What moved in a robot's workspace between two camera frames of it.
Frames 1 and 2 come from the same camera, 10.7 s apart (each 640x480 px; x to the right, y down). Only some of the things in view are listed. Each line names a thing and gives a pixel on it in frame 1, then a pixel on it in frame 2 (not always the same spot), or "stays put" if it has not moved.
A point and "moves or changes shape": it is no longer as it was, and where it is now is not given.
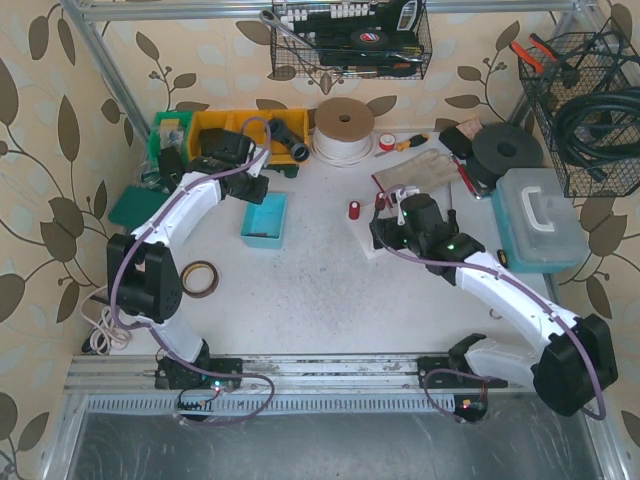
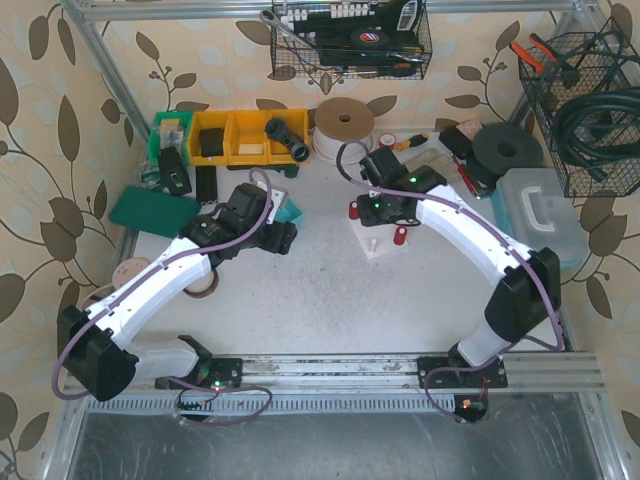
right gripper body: [382, 232] -> [372, 212]
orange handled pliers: [545, 56] stays put
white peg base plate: [363, 231] stays put
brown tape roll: [200, 295] stays put
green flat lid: [135, 205] stays put
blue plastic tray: [263, 224] moves or changes shape
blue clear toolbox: [539, 225] stays put
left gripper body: [170, 163] -> [286, 238]
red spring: [354, 210] stays put
